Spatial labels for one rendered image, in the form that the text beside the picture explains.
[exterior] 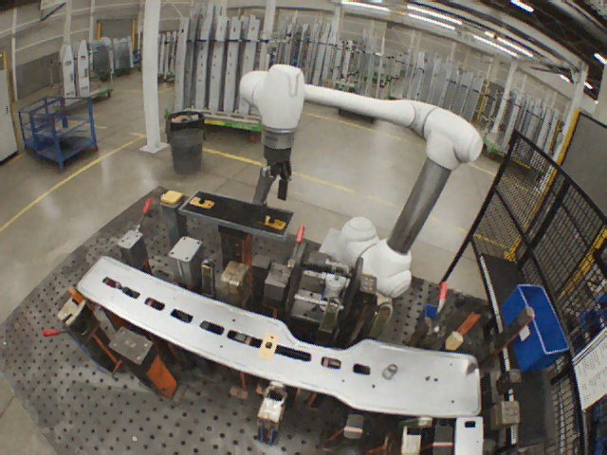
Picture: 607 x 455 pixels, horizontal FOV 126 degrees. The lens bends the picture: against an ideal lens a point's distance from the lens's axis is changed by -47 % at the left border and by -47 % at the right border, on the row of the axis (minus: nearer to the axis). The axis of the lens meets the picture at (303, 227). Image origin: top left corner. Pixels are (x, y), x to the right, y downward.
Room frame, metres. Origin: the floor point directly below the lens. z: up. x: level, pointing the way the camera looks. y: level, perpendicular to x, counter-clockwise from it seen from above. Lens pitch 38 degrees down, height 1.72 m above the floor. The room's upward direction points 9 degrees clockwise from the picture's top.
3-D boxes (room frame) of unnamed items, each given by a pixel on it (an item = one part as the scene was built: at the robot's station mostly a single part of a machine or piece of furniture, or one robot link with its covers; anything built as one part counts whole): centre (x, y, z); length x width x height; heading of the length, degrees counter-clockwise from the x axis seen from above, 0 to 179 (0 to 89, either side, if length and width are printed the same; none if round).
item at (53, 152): (3.15, 4.24, 0.47); 1.20 x 0.80 x 0.95; 76
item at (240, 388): (0.38, 0.12, 0.84); 0.17 x 0.06 x 0.29; 172
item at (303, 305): (0.57, -0.09, 0.94); 0.18 x 0.13 x 0.49; 82
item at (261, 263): (0.60, 0.11, 0.90); 0.05 x 0.05 x 0.40; 82
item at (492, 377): (0.27, -0.68, 0.85); 0.12 x 0.03 x 0.30; 172
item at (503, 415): (0.15, -0.67, 0.88); 0.08 x 0.08 x 0.36; 82
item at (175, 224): (0.77, 0.48, 0.92); 0.08 x 0.08 x 0.44; 82
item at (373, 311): (0.53, -0.27, 0.88); 0.11 x 0.09 x 0.37; 172
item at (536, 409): (0.45, -0.88, 1.02); 0.90 x 0.22 x 0.03; 172
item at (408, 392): (0.37, 0.06, 1.00); 1.38 x 0.22 x 0.02; 82
